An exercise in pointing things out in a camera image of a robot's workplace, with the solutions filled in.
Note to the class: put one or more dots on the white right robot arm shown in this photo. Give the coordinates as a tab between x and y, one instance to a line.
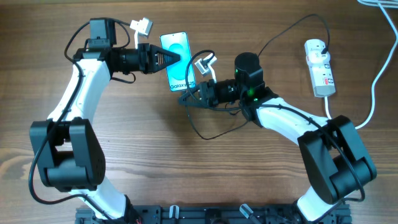
335	158

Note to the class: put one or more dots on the white power strip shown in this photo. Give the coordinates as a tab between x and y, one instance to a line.
322	80

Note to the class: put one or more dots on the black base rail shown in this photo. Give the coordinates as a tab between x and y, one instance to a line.
276	213

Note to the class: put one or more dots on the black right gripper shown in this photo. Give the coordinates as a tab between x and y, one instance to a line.
204	94

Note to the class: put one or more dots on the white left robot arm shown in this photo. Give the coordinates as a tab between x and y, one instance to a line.
67	153

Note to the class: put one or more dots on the turquoise screen smartphone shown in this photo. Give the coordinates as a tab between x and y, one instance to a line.
177	43

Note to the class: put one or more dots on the white charger plug adapter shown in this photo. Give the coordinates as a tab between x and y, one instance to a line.
316	57

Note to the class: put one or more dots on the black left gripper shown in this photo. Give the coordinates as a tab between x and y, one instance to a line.
145	50

